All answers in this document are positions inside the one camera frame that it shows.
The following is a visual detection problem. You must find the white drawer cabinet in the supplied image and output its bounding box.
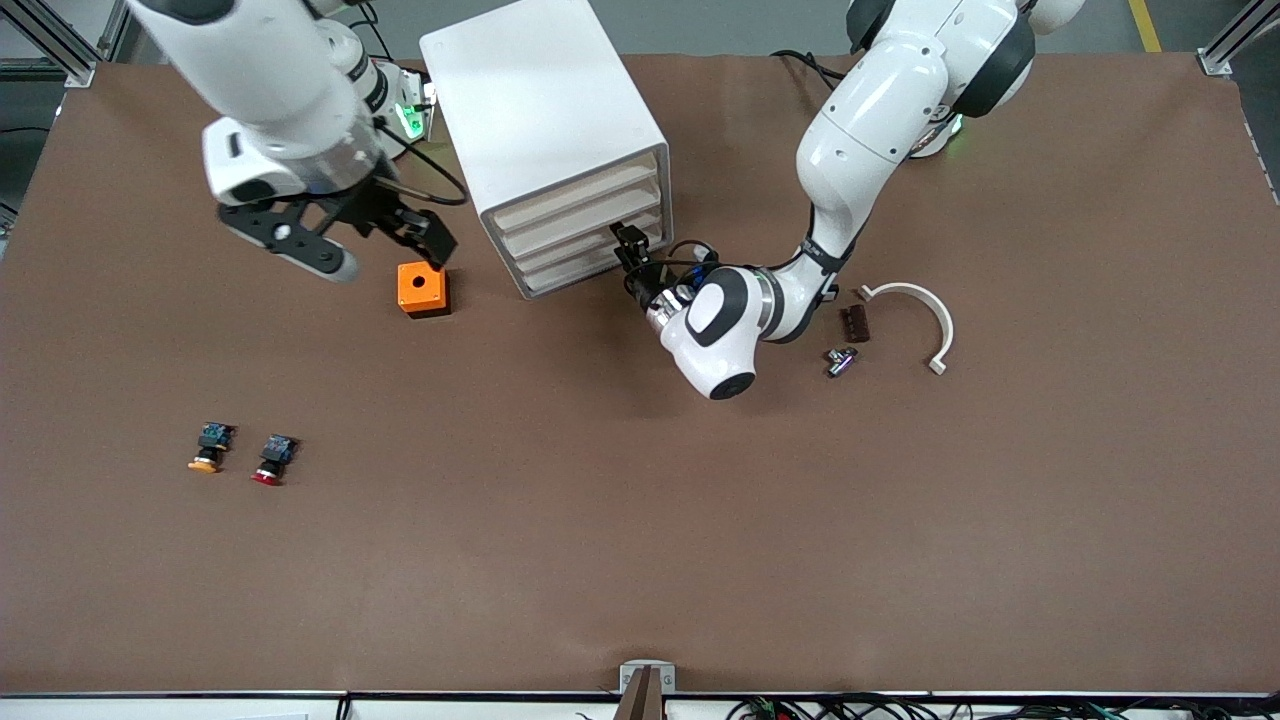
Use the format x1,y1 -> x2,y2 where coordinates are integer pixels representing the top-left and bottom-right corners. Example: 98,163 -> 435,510
418,0 -> 676,301

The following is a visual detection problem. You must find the white sliding drawer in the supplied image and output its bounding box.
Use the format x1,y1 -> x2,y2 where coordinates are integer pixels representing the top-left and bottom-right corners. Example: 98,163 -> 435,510
497,178 -> 665,251
517,225 -> 671,293
507,203 -> 667,271
490,152 -> 663,233

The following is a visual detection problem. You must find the yellow push button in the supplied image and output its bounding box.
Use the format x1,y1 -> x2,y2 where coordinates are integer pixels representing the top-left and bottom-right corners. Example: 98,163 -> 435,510
187,422 -> 237,474

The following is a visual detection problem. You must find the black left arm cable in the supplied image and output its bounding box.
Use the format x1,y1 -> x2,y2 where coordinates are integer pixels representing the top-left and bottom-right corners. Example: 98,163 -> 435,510
662,238 -> 719,276

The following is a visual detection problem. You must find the red push button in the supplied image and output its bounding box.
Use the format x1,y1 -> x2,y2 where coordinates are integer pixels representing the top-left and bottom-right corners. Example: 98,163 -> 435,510
250,434 -> 299,488

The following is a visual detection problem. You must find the orange box with hole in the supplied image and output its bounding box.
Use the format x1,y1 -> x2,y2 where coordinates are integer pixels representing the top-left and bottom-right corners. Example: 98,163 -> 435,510
397,260 -> 452,320

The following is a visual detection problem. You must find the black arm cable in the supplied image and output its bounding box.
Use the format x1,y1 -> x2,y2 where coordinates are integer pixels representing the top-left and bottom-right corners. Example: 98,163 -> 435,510
662,238 -> 719,276
375,115 -> 469,208

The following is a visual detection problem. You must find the black base cable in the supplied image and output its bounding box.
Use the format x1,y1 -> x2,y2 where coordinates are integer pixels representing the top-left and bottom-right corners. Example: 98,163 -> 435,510
770,48 -> 851,91

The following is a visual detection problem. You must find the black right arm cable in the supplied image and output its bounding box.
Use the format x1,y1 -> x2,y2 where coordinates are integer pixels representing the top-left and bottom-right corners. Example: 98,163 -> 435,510
375,115 -> 469,208

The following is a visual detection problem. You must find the grey metal table bracket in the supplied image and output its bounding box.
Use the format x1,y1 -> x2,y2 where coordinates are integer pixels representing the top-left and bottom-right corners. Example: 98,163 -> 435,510
615,660 -> 677,720

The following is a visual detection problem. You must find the black cable bundle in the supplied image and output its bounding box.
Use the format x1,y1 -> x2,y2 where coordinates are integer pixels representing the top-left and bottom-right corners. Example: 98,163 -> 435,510
730,693 -> 1280,720

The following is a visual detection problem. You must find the aluminium frame post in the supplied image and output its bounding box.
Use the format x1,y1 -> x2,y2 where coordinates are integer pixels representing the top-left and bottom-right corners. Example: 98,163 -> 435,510
1197,0 -> 1280,77
0,0 -> 136,89

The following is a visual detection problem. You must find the white curved plastic bracket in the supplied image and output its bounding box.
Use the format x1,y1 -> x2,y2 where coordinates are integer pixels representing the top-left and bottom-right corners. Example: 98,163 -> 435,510
857,282 -> 955,376

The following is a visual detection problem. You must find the brown table cover mat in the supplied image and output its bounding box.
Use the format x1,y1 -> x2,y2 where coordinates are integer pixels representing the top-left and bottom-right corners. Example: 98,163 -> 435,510
0,50 -> 1280,696

